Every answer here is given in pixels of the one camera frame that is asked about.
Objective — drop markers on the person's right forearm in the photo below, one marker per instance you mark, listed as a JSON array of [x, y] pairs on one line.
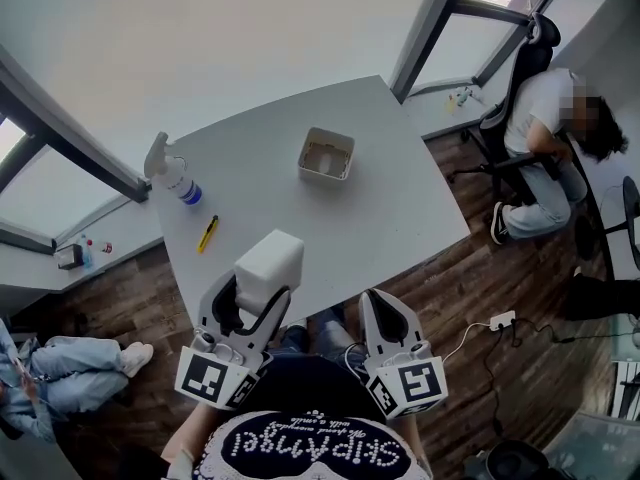
[[412, 438]]

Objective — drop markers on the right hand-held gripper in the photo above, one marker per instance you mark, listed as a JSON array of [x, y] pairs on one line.
[[417, 380]]

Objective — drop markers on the person's blue jeans legs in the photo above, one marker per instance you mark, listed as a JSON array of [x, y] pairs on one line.
[[325, 330]]

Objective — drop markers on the yellow utility knife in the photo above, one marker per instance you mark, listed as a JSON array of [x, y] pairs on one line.
[[208, 234]]

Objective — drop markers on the blue plastic bottle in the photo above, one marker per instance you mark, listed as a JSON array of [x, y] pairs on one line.
[[87, 253]]

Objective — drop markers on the white power strip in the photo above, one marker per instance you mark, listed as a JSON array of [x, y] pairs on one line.
[[502, 320]]

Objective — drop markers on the white square container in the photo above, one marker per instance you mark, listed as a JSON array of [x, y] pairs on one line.
[[345, 150]]

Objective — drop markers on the black tissue box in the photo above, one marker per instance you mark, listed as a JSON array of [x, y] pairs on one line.
[[70, 258]]

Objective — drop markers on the person's black printed shirt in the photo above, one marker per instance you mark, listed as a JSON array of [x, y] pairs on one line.
[[310, 393]]

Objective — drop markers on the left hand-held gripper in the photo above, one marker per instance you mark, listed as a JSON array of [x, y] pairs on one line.
[[202, 374]]

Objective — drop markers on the small colourful sill items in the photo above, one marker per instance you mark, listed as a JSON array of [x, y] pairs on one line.
[[459, 99]]

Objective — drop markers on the clear spray bottle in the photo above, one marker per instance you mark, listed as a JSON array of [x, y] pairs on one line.
[[175, 180]]

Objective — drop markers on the black round stool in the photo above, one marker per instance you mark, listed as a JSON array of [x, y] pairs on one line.
[[515, 460]]

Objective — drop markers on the person's left forearm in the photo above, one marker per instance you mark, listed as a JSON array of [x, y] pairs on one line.
[[190, 433]]

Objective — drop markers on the white packet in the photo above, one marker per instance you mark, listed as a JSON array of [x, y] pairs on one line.
[[272, 263]]

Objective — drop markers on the glass table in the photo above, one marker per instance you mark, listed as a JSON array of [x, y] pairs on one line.
[[600, 448]]

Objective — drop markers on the white radiator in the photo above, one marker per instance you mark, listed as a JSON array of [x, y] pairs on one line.
[[627, 388]]

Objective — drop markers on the red capped bottle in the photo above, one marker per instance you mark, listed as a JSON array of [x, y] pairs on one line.
[[101, 246]]

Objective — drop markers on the black office chair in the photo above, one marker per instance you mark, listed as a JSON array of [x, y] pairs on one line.
[[530, 63]]

